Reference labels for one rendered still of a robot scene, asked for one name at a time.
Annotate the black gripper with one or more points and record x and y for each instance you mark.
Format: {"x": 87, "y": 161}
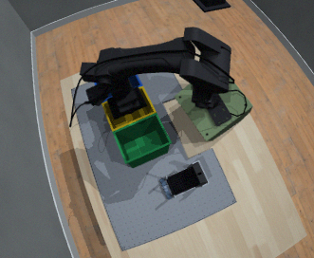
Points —
{"x": 130, "y": 95}

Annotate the blue bin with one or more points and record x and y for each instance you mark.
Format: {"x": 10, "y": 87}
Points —
{"x": 134, "y": 80}

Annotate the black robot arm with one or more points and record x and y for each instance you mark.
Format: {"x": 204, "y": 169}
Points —
{"x": 166, "y": 57}

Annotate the yellow open bin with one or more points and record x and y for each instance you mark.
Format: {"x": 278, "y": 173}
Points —
{"x": 130, "y": 118}

